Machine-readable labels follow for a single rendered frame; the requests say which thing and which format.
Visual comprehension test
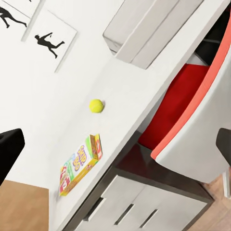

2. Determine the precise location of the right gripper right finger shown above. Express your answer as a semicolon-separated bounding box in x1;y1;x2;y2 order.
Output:
216;128;231;167

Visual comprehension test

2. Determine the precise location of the board game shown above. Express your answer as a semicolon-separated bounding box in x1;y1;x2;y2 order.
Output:
60;134;102;196

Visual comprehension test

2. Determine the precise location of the tennis ball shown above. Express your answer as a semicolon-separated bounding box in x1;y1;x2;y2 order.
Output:
89;99;103;113

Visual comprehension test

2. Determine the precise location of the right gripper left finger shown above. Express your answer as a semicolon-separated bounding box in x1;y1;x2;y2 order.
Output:
0;128;25;186

